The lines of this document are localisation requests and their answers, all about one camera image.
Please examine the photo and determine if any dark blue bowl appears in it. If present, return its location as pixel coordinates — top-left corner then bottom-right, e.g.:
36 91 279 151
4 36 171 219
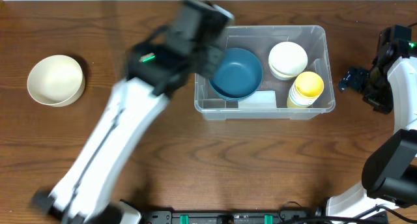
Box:
210 48 263 84
210 82 261 101

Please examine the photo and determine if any yellow plastic cup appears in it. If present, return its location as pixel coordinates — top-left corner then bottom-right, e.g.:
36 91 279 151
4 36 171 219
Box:
287 95 310 108
295 71 324 98

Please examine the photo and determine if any dark blue bowl front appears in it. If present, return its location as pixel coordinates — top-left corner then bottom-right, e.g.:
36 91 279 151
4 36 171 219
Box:
210 82 261 101

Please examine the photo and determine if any light blue plastic cup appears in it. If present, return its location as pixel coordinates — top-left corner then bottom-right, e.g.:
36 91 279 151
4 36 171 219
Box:
287 92 316 108

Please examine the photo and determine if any pink plastic cup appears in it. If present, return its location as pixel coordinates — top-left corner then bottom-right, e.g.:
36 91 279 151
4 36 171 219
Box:
289 89 316 106

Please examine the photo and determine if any yellow plastic bowl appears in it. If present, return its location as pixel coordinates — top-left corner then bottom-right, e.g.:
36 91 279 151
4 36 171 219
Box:
270 69 298 77

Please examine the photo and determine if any cream plastic cup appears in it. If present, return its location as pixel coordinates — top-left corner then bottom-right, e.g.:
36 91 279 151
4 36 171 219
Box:
290 85 319 104

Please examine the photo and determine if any grey plastic bowl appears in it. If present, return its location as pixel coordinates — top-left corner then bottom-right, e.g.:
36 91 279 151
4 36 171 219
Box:
272 73 296 81

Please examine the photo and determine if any white plastic bowl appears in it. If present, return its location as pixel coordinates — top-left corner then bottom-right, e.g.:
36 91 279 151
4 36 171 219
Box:
268 42 308 76

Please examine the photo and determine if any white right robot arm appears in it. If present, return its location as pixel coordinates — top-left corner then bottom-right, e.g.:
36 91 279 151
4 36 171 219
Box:
322 25 416 223

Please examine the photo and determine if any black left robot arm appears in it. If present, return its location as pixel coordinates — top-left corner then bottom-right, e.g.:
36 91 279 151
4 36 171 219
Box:
31 0 234 224

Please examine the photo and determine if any clear plastic storage bin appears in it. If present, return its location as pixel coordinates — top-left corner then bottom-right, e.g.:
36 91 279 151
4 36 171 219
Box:
194 25 336 120

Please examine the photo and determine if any white label in bin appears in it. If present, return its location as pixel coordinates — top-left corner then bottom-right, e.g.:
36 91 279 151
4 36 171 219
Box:
238 91 277 109

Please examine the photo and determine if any large cream bowl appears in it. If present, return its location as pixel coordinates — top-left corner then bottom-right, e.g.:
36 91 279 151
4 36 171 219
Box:
27 55 86 107

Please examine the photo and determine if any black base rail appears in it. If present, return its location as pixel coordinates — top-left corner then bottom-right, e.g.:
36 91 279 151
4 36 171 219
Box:
140 208 313 224

